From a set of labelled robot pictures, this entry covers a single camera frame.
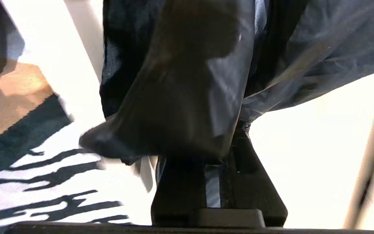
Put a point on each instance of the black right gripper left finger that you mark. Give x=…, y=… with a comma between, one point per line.
x=180, y=191

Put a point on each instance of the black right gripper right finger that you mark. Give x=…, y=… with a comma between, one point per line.
x=252, y=188

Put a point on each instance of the black umbrella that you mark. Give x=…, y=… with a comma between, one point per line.
x=180, y=97

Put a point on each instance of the black white zebra rug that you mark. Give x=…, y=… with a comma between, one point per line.
x=44, y=182

